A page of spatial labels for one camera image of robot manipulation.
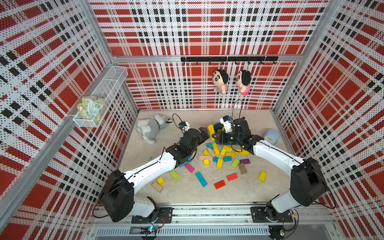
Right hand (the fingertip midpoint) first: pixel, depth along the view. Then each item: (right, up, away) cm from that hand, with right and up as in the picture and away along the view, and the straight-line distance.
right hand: (216, 135), depth 84 cm
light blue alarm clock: (+38, -2, +11) cm, 40 cm away
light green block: (+13, -18, +7) cm, 23 cm away
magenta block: (-16, -21, +7) cm, 27 cm away
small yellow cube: (-5, -18, +7) cm, 20 cm away
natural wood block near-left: (-33, -29, -2) cm, 44 cm away
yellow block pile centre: (+9, -12, +12) cm, 19 cm away
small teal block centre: (+8, -16, +10) cm, 20 cm away
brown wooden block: (+16, -20, +4) cm, 27 cm away
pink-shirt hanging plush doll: (+19, +35, +10) cm, 41 cm away
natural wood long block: (-7, -15, +10) cm, 19 cm away
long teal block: (-8, -26, +3) cm, 28 cm away
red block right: (+10, -25, +3) cm, 27 cm away
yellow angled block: (+1, -10, +13) cm, 16 cm away
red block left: (+2, -28, 0) cm, 28 cm away
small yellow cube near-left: (-32, -26, 0) cm, 41 cm away
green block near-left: (-24, -24, +4) cm, 34 cm away
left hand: (-7, +2, -2) cm, 7 cm away
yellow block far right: (+28, -24, +3) cm, 37 cm away
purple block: (+19, -17, +10) cm, 28 cm away
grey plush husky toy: (-43, +4, +15) cm, 46 cm away
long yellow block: (-2, +2, 0) cm, 3 cm away
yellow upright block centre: (+3, -19, +7) cm, 20 cm away
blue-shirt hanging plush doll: (+3, +35, +7) cm, 35 cm away
